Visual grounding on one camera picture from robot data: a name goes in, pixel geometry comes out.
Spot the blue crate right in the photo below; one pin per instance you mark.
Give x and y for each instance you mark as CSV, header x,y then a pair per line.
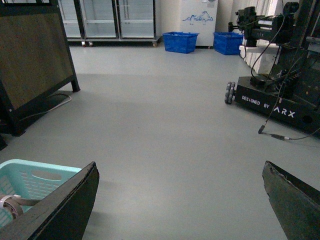
x,y
227,43

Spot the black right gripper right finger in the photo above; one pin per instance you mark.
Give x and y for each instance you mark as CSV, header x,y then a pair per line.
x,y
295,203

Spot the dark wooden display stand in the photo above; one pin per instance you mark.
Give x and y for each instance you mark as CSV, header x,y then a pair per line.
x,y
35,61

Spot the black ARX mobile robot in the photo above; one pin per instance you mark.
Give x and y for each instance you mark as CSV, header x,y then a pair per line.
x,y
291,92

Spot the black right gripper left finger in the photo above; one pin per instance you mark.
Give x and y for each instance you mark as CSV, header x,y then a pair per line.
x,y
61,215

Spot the blue crate left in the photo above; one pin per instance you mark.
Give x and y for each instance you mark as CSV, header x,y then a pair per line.
x,y
180,42

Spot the blue crate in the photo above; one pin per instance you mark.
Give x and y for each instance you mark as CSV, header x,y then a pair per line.
x,y
227,43
180,42

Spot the glass door refrigerator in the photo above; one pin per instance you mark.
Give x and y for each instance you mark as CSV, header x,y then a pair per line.
x,y
90,21

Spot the white chest freezer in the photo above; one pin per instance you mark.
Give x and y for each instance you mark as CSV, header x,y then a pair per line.
x,y
199,16

